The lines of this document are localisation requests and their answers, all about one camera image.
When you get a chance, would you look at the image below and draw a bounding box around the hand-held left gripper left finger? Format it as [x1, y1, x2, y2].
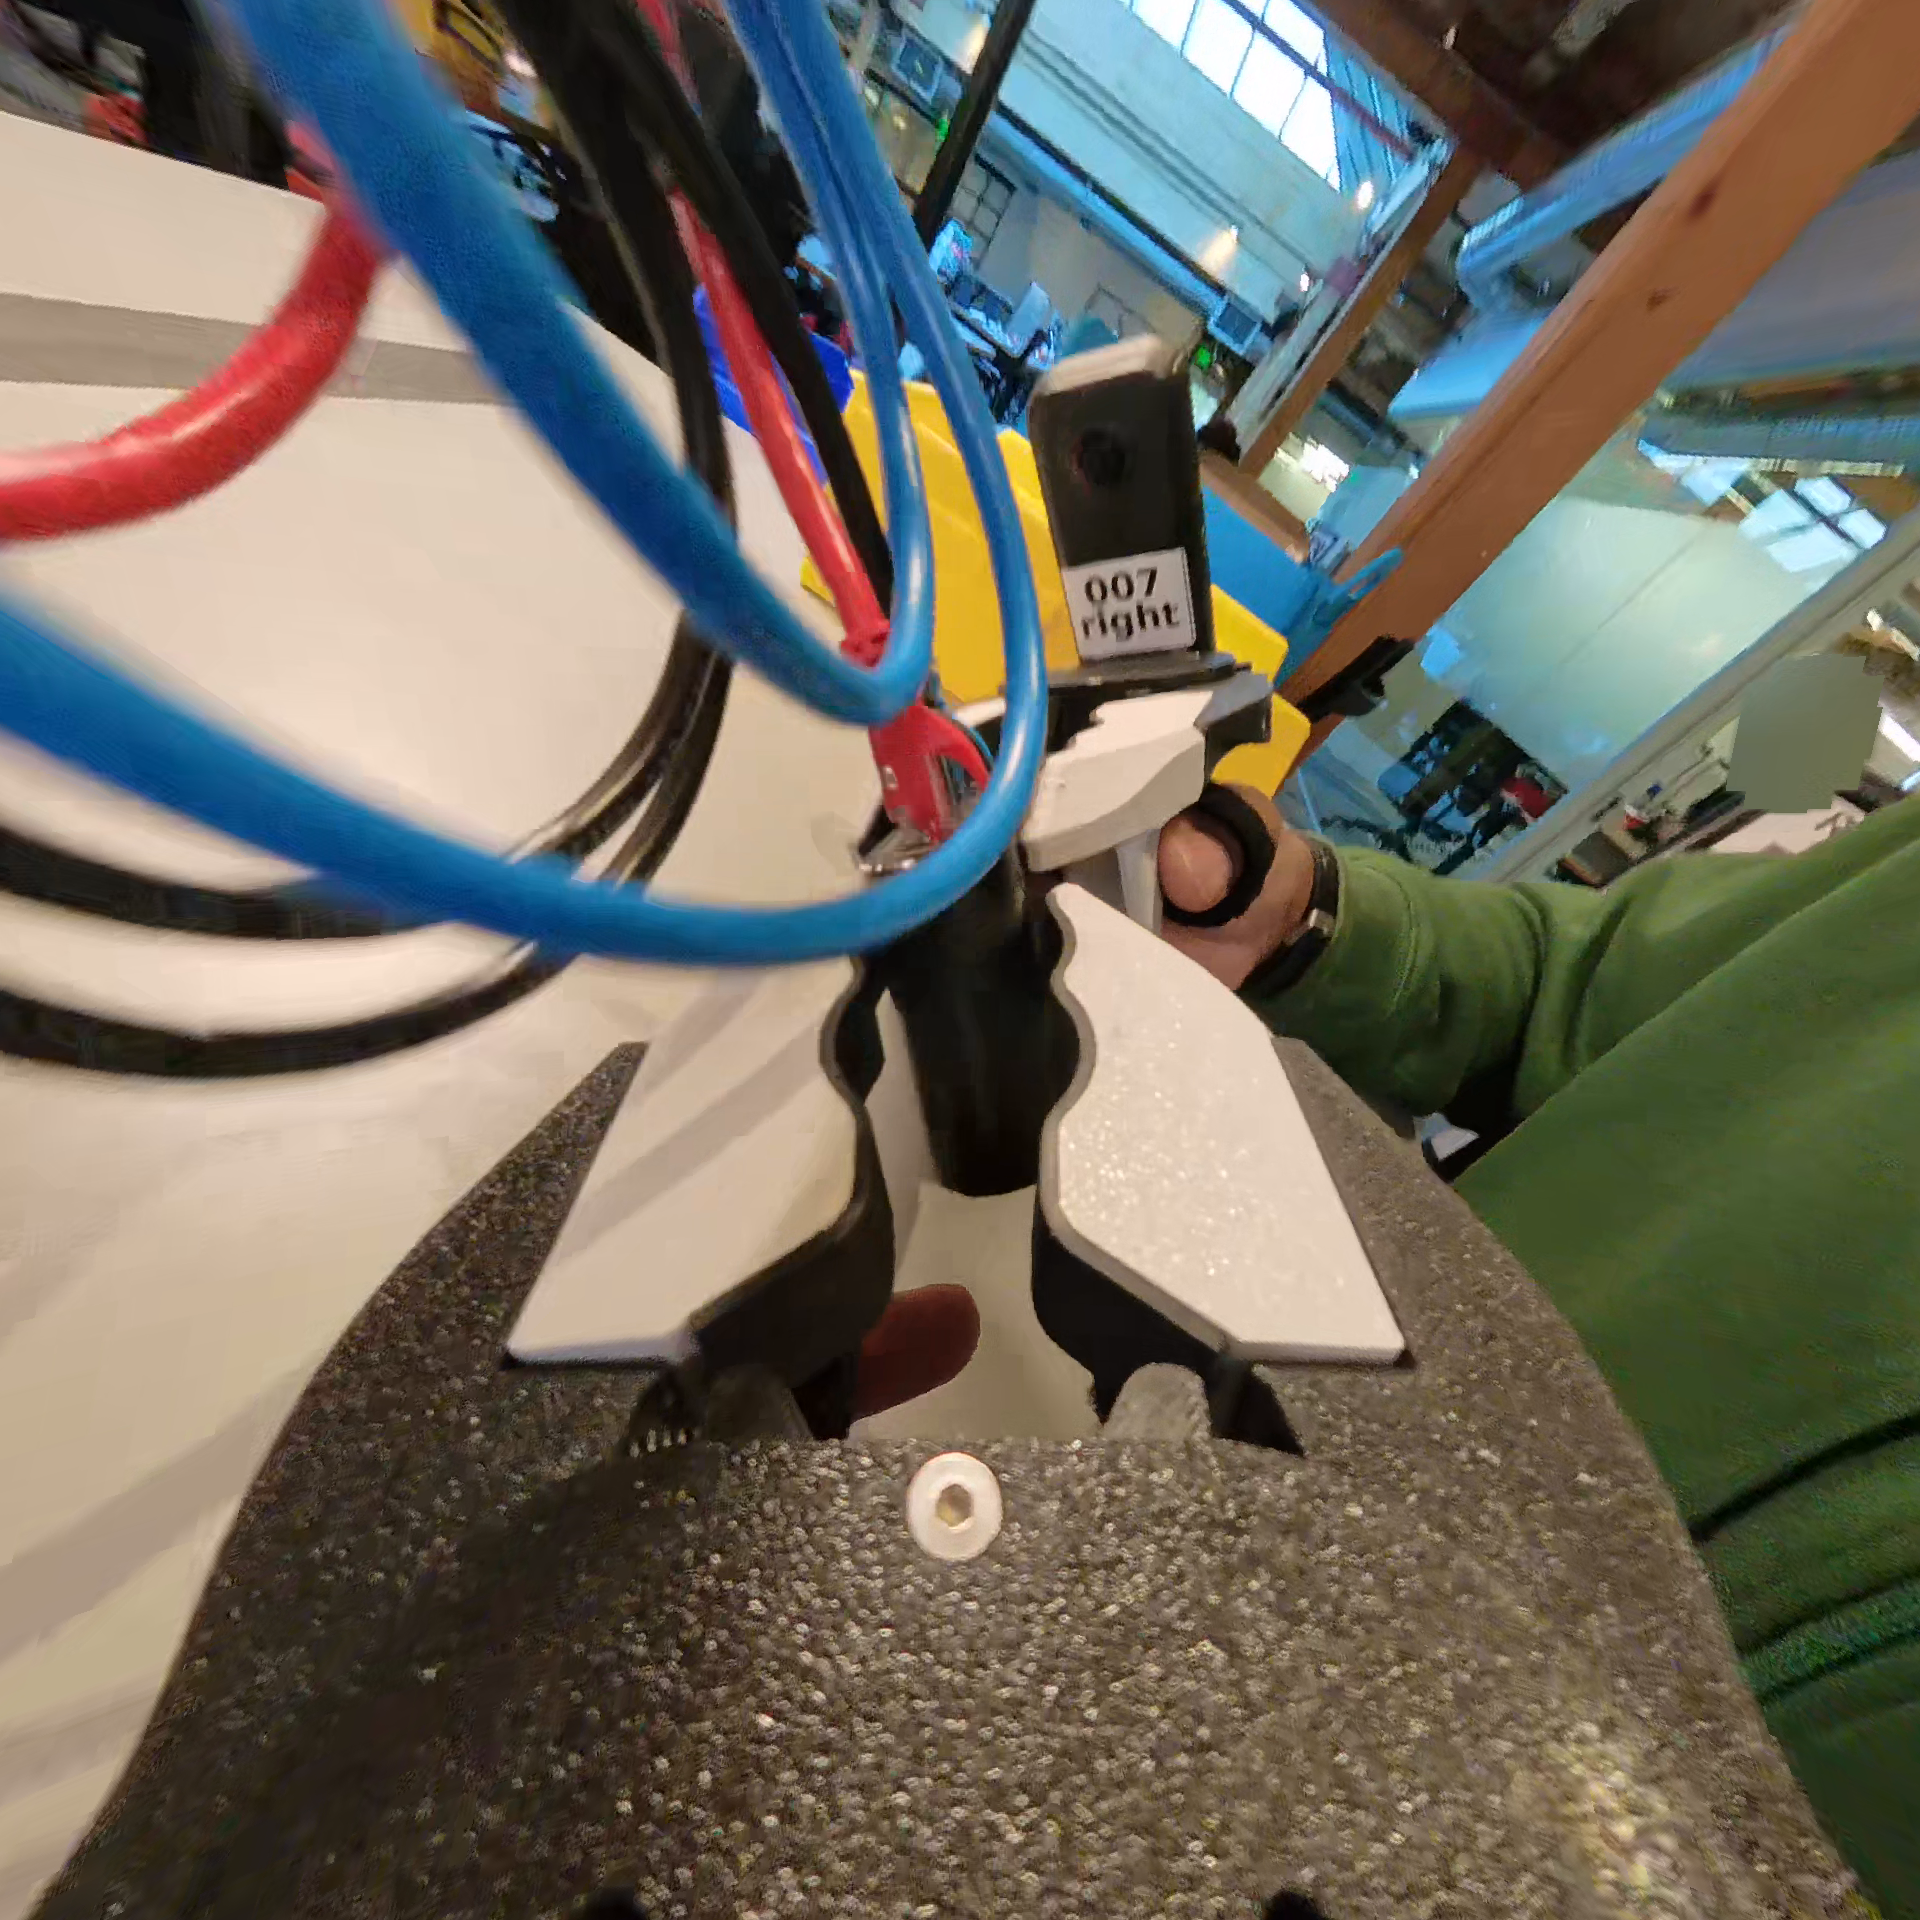
[506, 958, 900, 1370]

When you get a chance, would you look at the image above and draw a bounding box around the black wristwatch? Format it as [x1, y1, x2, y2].
[1238, 834, 1346, 1006]

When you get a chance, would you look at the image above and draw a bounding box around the yellow plastic bin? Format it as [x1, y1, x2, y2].
[805, 375, 1292, 797]

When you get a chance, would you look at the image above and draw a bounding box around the blue ethernet cable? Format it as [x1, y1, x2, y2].
[0, 0, 1052, 969]

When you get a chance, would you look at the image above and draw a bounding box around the person's left hand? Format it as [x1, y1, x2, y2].
[846, 1282, 988, 1419]

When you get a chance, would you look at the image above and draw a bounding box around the light wooden beam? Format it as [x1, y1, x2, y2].
[1284, 0, 1920, 710]

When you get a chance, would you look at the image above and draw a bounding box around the black clamp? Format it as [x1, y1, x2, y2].
[1286, 638, 1420, 724]

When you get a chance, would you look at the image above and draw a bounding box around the dark blue plastic bin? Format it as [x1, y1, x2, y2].
[688, 284, 858, 442]

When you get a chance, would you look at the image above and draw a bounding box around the black ethernet coupler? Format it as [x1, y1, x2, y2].
[881, 862, 1086, 1203]

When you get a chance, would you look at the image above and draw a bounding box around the grey tape strip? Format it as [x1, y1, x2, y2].
[0, 291, 496, 408]

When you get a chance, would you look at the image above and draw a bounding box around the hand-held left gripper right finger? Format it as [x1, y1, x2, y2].
[1032, 882, 1412, 1384]

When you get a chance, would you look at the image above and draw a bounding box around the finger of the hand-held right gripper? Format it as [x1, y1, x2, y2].
[1079, 694, 1213, 771]
[1018, 750, 1198, 874]

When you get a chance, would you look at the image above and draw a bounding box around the person's right forearm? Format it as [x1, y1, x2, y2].
[1273, 793, 1920, 1157]

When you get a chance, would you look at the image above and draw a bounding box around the black ethernet cable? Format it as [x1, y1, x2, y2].
[0, 0, 902, 1080]

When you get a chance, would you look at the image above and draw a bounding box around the red ethernet cable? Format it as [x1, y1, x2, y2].
[0, 0, 995, 879]

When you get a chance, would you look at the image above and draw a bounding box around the person's right hand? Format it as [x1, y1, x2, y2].
[1155, 786, 1336, 993]

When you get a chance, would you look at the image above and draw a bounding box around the light blue plastic bin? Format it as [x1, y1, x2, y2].
[1198, 487, 1403, 693]

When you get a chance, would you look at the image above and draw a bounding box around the person's green jacket torso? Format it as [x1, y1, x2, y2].
[1456, 900, 1920, 1920]

